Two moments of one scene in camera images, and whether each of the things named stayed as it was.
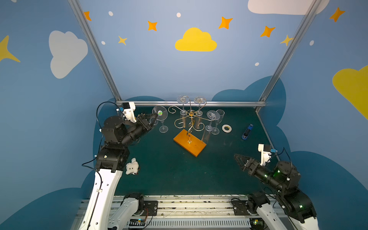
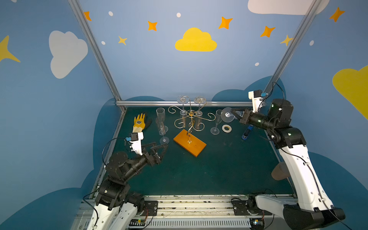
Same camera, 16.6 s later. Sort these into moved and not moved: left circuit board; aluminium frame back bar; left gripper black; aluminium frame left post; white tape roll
Moved: left gripper black
Not moved: aluminium frame left post; left circuit board; white tape roll; aluminium frame back bar
